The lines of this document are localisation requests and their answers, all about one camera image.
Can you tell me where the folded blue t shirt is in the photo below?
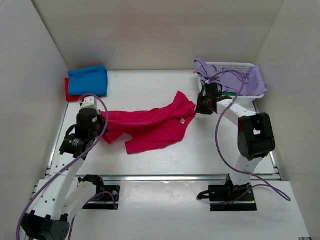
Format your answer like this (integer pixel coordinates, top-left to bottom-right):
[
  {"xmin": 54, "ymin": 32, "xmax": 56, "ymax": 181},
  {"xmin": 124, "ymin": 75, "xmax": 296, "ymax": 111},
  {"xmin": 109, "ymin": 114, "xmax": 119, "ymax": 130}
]
[{"xmin": 67, "ymin": 65, "xmax": 108, "ymax": 97}]

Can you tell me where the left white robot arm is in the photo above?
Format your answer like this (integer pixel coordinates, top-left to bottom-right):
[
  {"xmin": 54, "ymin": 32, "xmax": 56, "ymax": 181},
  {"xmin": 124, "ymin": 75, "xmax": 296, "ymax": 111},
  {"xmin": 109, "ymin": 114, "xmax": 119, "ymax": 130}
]
[{"xmin": 17, "ymin": 106, "xmax": 109, "ymax": 240}]

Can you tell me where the magenta t shirt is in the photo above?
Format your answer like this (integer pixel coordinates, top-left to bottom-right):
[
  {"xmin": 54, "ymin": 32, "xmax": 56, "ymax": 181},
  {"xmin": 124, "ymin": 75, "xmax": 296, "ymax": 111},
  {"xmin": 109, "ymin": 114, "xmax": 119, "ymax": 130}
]
[{"xmin": 102, "ymin": 91, "xmax": 196, "ymax": 155}]

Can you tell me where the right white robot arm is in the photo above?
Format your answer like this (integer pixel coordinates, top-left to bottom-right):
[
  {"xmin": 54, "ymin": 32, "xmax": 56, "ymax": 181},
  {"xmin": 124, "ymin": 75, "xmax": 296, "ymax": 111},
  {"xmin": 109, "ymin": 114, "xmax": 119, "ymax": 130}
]
[{"xmin": 195, "ymin": 83, "xmax": 276, "ymax": 204}]

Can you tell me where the white plastic laundry basket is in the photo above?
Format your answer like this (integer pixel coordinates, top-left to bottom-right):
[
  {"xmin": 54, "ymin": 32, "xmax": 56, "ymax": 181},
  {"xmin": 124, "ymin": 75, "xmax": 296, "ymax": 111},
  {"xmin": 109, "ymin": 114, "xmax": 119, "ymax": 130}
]
[{"xmin": 194, "ymin": 58, "xmax": 268, "ymax": 103}]

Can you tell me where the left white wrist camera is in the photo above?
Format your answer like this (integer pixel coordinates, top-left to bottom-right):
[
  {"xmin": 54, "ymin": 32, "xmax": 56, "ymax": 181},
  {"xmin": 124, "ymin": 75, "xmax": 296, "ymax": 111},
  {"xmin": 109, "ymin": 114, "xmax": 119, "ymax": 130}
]
[{"xmin": 79, "ymin": 96, "xmax": 98, "ymax": 110}]

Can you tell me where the aluminium rail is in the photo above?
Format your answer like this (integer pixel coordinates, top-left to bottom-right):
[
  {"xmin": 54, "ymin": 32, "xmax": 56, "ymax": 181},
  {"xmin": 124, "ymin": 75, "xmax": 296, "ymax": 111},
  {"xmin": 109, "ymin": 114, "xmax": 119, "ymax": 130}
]
[{"xmin": 98, "ymin": 174, "xmax": 278, "ymax": 182}]

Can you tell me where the green t shirt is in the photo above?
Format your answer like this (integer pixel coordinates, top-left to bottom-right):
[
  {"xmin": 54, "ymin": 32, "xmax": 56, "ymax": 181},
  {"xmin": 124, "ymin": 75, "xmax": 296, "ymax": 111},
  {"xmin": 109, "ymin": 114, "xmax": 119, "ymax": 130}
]
[{"xmin": 201, "ymin": 85, "xmax": 237, "ymax": 97}]

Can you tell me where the folded red t shirt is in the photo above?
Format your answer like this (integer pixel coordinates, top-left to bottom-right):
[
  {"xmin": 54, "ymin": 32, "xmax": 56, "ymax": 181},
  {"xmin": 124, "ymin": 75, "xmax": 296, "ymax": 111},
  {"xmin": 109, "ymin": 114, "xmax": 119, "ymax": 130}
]
[{"xmin": 65, "ymin": 77, "xmax": 108, "ymax": 102}]

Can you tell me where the lavender t shirt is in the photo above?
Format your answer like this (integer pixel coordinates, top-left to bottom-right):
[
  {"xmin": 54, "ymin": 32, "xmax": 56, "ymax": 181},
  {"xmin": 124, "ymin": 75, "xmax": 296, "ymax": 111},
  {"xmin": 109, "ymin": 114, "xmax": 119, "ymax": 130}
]
[{"xmin": 194, "ymin": 58, "xmax": 268, "ymax": 97}]

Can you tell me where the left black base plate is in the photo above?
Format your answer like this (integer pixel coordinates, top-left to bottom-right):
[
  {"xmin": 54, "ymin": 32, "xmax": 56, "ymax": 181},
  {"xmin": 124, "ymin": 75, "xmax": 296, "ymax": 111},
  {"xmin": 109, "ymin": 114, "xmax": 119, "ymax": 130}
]
[{"xmin": 77, "ymin": 174, "xmax": 121, "ymax": 210}]

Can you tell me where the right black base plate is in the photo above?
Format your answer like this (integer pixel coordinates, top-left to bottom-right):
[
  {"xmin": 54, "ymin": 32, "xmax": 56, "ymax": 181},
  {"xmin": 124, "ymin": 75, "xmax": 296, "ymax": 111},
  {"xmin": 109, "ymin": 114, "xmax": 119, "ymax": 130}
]
[{"xmin": 196, "ymin": 185, "xmax": 258, "ymax": 212}]

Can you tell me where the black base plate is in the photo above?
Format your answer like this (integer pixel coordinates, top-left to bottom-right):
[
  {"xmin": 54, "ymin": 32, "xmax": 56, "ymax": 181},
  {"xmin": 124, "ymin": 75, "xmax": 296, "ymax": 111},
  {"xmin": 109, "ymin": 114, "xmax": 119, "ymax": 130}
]
[
  {"xmin": 77, "ymin": 174, "xmax": 121, "ymax": 210},
  {"xmin": 196, "ymin": 185, "xmax": 258, "ymax": 212}
]

